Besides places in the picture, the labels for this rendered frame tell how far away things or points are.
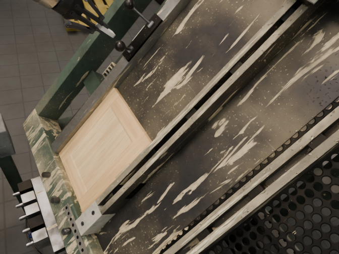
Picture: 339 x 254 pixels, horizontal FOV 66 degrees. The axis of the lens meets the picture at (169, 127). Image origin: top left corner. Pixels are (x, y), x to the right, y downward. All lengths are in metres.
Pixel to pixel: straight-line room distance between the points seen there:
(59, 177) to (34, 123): 0.35
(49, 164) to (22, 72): 2.03
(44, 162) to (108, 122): 0.38
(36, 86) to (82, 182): 1.99
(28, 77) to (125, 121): 2.21
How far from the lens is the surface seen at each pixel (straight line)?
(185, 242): 0.78
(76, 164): 1.18
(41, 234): 1.26
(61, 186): 1.19
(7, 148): 1.46
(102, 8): 4.23
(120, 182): 0.92
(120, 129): 1.02
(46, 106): 1.39
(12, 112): 2.79
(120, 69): 1.07
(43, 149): 1.33
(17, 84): 3.06
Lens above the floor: 1.93
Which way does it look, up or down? 47 degrees down
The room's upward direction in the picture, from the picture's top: 16 degrees clockwise
